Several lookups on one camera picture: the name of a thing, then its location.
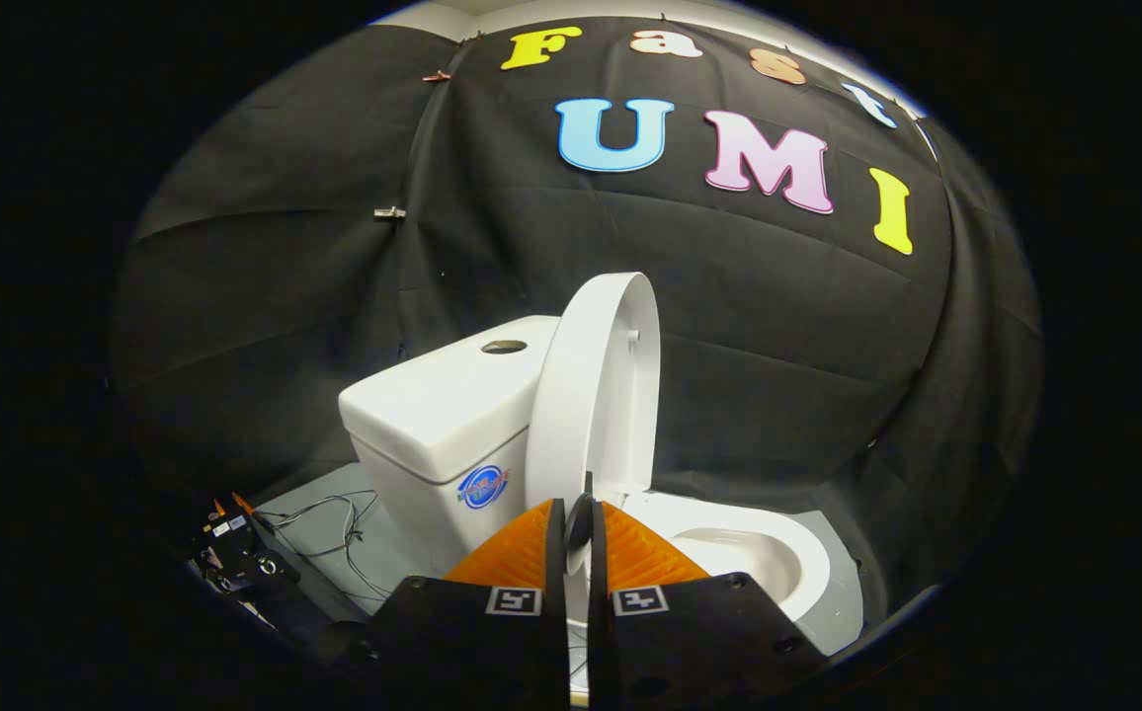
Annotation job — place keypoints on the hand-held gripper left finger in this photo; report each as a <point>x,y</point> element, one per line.
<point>556,578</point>

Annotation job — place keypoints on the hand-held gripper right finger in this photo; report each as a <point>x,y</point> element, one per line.
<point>597,588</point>

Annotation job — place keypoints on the white toilet bowl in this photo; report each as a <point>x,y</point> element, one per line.
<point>759,563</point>

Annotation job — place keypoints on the black backdrop cloth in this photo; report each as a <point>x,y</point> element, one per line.
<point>729,326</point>

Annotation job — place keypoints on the black device with orange parts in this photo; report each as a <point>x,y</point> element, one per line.
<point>235,558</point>

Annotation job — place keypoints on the silver clamp clip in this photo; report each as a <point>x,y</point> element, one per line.
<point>390,212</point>

